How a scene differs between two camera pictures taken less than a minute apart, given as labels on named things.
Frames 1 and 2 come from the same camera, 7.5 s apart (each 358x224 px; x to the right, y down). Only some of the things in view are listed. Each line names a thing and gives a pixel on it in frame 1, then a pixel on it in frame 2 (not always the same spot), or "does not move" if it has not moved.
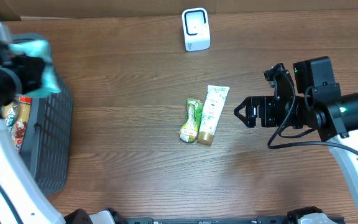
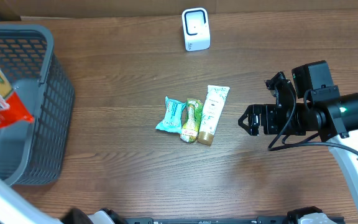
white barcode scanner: x=196 y=29 does not move
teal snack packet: x=39 y=49 → x=172 y=121
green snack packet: x=189 y=132 does not move
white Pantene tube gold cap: x=214 y=101 does not move
